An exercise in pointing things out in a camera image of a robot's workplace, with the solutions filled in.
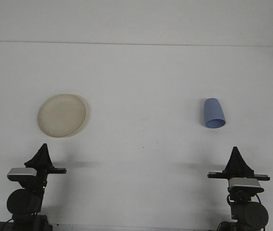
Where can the pale round plate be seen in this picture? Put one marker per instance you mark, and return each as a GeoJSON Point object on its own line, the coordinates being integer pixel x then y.
{"type": "Point", "coordinates": [61, 115]}

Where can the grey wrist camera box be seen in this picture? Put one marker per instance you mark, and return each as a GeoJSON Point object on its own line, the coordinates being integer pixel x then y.
{"type": "Point", "coordinates": [244, 183]}
{"type": "Point", "coordinates": [20, 172]}

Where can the pale blue cup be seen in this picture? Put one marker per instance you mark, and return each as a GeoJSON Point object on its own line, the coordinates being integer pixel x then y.
{"type": "Point", "coordinates": [213, 113]}

